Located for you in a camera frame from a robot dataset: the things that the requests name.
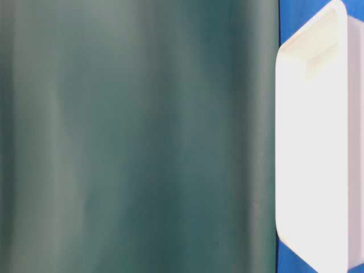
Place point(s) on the dark green tape roll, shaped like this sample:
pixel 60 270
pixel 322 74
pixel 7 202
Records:
pixel 138 136

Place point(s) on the white plastic case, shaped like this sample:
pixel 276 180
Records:
pixel 319 141

